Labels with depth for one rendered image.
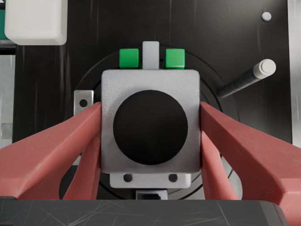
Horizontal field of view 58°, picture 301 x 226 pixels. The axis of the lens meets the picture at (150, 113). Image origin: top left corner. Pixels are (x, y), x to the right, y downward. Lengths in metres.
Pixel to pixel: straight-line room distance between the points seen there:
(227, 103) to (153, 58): 0.08
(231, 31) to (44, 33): 0.16
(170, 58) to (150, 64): 0.01
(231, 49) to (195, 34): 0.03
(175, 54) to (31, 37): 0.13
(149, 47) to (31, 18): 0.12
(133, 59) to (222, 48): 0.10
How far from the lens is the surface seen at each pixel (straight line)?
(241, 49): 0.25
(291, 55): 0.28
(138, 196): 0.21
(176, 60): 0.17
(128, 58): 0.17
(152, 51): 0.16
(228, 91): 0.19
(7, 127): 0.27
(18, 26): 0.25
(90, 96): 0.20
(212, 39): 0.25
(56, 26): 0.24
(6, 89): 0.33
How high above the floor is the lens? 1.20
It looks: 86 degrees down
